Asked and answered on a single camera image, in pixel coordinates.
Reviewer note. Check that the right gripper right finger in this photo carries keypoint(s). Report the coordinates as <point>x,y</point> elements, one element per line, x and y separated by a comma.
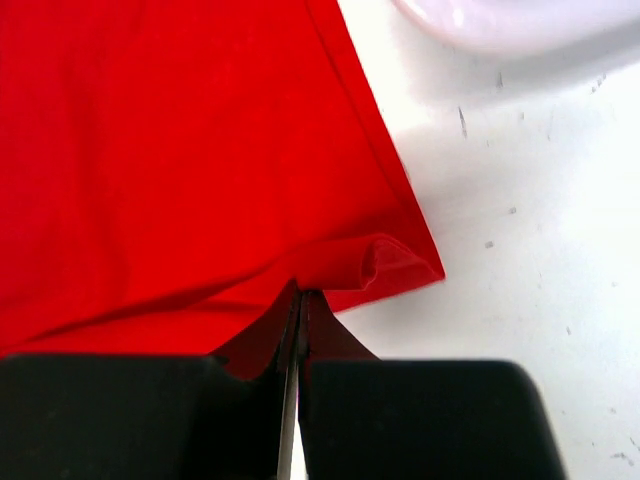
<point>362,417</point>

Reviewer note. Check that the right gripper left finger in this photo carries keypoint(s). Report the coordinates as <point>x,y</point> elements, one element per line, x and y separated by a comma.
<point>223,415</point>

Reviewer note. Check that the red t shirt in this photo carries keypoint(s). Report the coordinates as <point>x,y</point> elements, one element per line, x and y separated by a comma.
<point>168,167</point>

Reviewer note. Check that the white plastic basket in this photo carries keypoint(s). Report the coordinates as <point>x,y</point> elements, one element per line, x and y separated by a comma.
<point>518,28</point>

